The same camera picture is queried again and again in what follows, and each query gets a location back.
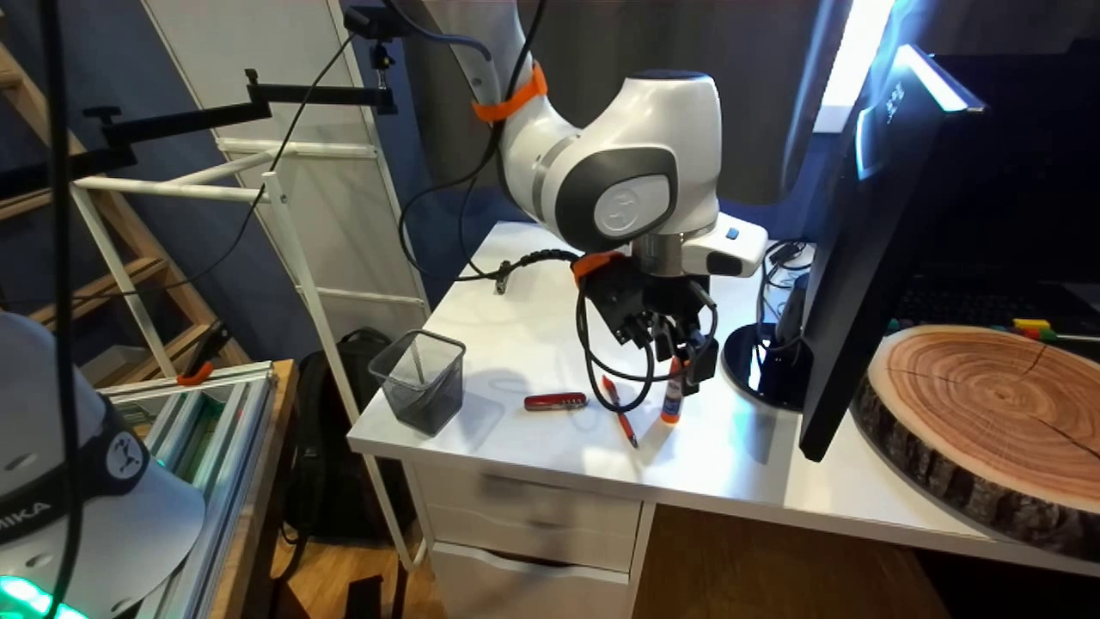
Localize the round wood slice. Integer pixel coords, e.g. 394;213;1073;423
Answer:
853;322;1100;563

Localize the white tube rack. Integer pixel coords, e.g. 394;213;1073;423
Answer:
67;133;434;571

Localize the glass side table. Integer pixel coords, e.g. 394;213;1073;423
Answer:
98;355;302;619

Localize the white drawer unit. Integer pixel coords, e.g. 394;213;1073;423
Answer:
406;458;656;619

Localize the black mesh basket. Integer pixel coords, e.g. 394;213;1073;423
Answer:
363;326;471;436

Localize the small orange wrist strap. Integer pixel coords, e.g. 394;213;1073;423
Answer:
566;250;630;285

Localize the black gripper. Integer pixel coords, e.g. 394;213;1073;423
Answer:
591;257;721;400

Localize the white board panel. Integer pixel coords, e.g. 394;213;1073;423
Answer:
141;0;434;347

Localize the wide orange velcro strap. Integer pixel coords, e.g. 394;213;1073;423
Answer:
471;65;551;126

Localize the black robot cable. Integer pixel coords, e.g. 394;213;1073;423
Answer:
392;0;659;418

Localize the glue stick with orange cap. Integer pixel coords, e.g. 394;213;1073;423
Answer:
656;355;687;429

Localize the wooden ladder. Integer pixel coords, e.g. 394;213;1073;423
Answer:
0;44;219;387

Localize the red marker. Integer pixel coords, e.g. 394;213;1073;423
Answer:
523;387;591;411

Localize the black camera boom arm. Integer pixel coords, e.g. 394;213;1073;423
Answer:
0;65;398;198

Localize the black computer monitor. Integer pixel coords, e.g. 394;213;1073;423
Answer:
798;40;991;464

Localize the orange pen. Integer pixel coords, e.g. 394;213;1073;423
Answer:
599;375;642;449

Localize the black bag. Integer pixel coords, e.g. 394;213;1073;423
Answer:
280;326;398;546

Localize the thin black hanging cable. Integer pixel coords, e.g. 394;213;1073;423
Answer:
37;0;91;619

